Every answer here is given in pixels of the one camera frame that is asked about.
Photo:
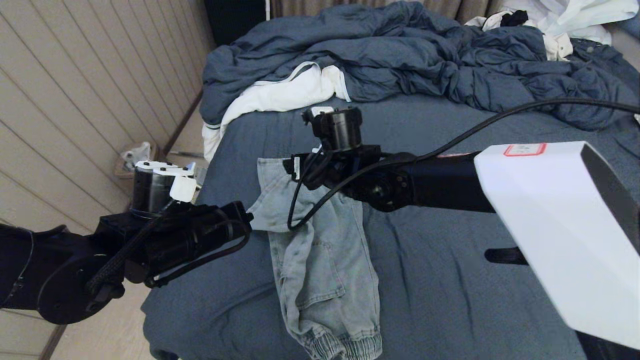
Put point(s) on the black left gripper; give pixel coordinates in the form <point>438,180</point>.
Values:
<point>205,232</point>

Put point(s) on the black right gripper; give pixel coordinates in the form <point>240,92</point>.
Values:
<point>325,170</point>

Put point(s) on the light blue denim shorts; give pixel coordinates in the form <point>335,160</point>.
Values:
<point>320,260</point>

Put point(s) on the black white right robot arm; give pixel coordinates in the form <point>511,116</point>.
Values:
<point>450,185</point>

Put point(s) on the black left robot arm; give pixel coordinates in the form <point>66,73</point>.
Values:
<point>50,280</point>

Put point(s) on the brown metal trash bin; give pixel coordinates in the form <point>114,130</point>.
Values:
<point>159,156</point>

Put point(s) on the beige curtain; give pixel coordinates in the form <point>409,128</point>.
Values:
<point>290,9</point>

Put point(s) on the dark cabinet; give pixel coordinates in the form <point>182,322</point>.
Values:
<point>232,20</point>

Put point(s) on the crumpled dark blue duvet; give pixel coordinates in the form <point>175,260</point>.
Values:
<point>400,50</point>

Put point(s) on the thin white pole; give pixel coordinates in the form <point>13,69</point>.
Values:
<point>267,9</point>

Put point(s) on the dark blue bed sheet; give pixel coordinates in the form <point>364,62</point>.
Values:
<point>450,280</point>

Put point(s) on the small black garment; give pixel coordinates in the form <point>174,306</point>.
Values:
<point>514,18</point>

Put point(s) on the cream button shirt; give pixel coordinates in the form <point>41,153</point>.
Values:
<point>557,47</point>

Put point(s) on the crumpled white shirt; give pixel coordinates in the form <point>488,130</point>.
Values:
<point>575,12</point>

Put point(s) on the dark blue denim jacket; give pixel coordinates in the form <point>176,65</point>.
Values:
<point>602,52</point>

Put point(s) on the blue pillow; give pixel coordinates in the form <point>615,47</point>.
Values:
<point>634,25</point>

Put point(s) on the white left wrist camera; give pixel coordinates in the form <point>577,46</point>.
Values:
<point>182,189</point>

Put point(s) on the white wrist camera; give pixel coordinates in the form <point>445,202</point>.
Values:
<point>320,111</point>
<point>182,189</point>

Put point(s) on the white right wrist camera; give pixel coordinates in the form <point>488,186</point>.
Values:
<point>320,111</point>

